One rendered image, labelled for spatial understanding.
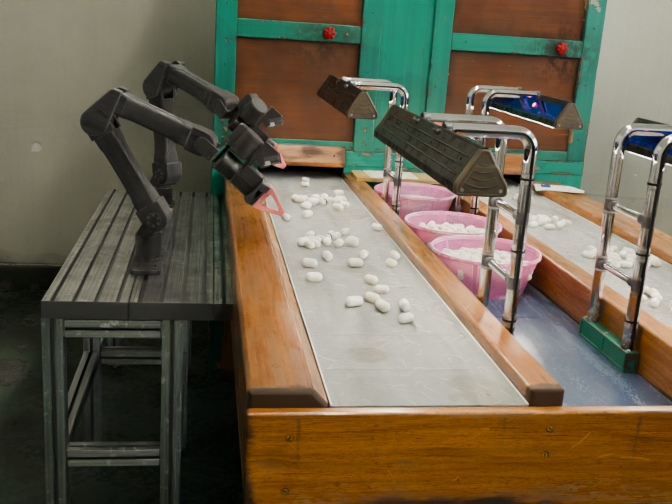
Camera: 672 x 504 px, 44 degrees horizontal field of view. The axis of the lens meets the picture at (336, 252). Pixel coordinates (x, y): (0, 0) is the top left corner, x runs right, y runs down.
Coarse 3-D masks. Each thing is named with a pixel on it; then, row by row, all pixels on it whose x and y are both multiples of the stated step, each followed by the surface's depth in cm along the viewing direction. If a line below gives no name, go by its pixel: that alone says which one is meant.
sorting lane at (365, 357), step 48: (288, 192) 268; (288, 240) 209; (384, 240) 215; (336, 288) 173; (432, 288) 177; (336, 336) 147; (384, 336) 148; (432, 336) 150; (336, 384) 127; (384, 384) 128; (432, 384) 129; (480, 384) 131
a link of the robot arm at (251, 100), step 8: (248, 96) 236; (256, 96) 238; (216, 104) 240; (240, 104) 238; (248, 104) 236; (256, 104) 236; (264, 104) 239; (216, 112) 240; (224, 112) 239; (232, 112) 241; (240, 112) 238; (248, 112) 236; (256, 112) 235; (264, 112) 236; (248, 120) 237; (256, 120) 238
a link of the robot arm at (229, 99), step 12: (156, 72) 248; (168, 72) 247; (180, 72) 246; (144, 84) 252; (156, 84) 249; (180, 84) 247; (192, 84) 245; (204, 84) 243; (156, 96) 251; (204, 96) 242; (216, 96) 240; (228, 96) 241; (228, 108) 240
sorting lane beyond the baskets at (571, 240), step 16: (512, 192) 294; (544, 208) 270; (560, 208) 272; (576, 224) 250; (592, 224) 251; (544, 240) 227; (560, 240) 228; (576, 240) 230; (592, 240) 231; (624, 240) 233; (576, 256) 212; (592, 272) 199; (608, 272) 200; (656, 272) 202; (624, 288) 187; (656, 288) 189
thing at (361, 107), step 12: (324, 84) 267; (336, 84) 249; (348, 84) 233; (324, 96) 255; (336, 96) 238; (348, 96) 223; (360, 96) 212; (336, 108) 231; (348, 108) 214; (360, 108) 213; (372, 108) 213
